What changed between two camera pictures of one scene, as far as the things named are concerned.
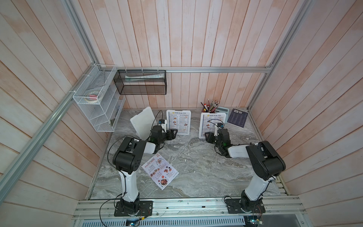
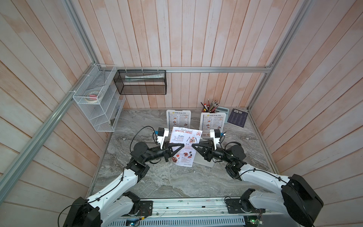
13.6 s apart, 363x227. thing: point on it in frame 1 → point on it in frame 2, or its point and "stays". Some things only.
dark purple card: x=237 y=117 stays
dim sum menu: x=209 y=122 stays
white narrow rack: x=143 y=123 → x=199 y=159
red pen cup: x=210 y=108 stays
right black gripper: x=210 y=137 → x=207 y=152
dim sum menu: x=179 y=121 stays
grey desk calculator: x=221 y=109 stays
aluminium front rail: x=190 y=207 stays
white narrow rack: x=180 y=120 stays
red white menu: x=161 y=171 → x=185 y=155
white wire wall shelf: x=99 y=97 stays
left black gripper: x=173 y=136 → x=169 y=151
